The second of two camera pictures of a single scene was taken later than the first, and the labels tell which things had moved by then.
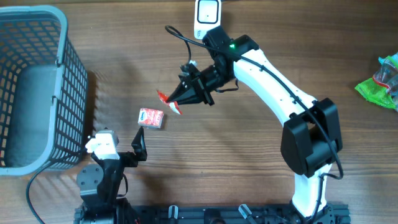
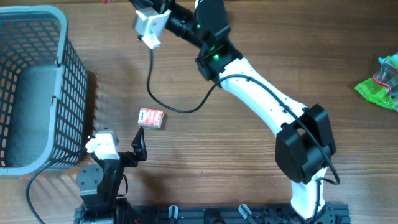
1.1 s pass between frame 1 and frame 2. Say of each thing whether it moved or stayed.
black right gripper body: moved
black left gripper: stayed
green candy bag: stayed
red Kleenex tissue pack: stayed
